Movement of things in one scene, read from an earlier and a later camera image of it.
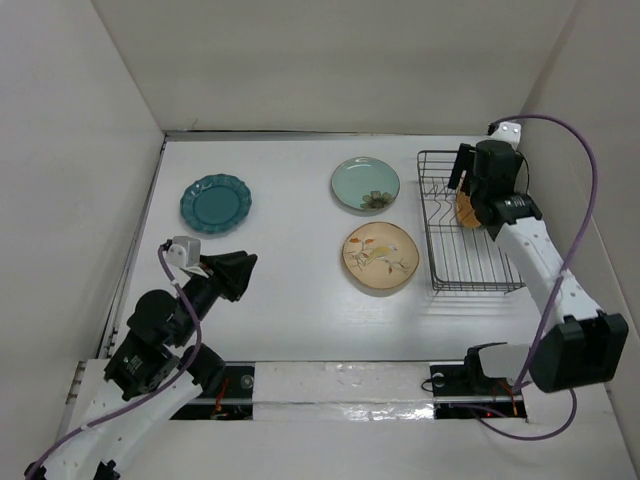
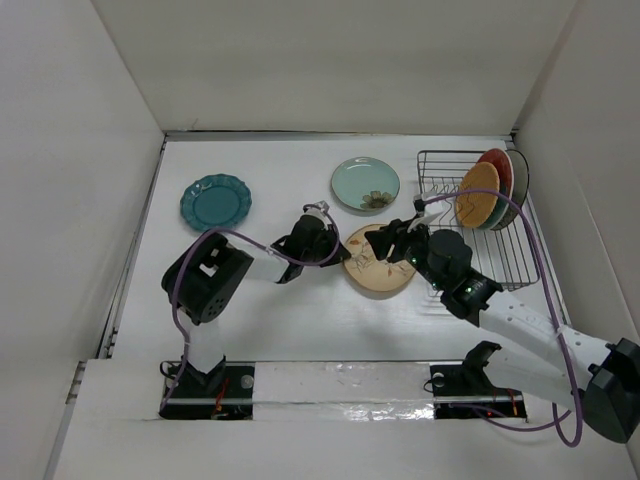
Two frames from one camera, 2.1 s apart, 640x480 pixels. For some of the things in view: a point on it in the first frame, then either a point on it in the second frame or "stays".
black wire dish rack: [461, 258] stays
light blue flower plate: [365, 183] stays
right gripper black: [465, 161] to [381, 240]
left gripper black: [231, 271] to [327, 235]
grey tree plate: [521, 184] stays
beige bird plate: [380, 255] stays
